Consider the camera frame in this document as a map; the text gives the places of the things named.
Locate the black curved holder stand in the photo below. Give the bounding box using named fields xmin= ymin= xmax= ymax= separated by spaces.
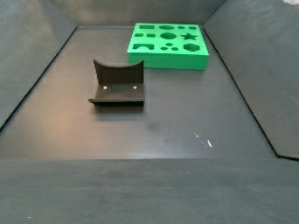
xmin=88 ymin=60 xmax=146 ymax=105

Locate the green shape sorter block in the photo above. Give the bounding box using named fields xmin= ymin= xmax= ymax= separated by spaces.
xmin=127 ymin=23 xmax=210 ymax=70

